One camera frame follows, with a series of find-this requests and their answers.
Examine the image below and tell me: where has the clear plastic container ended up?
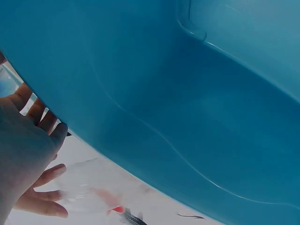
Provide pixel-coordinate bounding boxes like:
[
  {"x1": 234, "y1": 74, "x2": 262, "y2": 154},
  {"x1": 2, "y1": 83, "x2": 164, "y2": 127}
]
[{"x1": 57, "y1": 158, "x2": 124, "y2": 215}]

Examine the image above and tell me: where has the person's left hand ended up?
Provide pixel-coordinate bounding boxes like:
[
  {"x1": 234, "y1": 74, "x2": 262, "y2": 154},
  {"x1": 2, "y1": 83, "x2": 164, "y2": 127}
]
[{"x1": 0, "y1": 82, "x2": 69, "y2": 225}]

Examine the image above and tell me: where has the large blue plastic tub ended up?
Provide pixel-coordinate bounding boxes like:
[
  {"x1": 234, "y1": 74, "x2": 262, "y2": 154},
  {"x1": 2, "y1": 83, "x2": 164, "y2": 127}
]
[{"x1": 0, "y1": 0, "x2": 300, "y2": 225}]

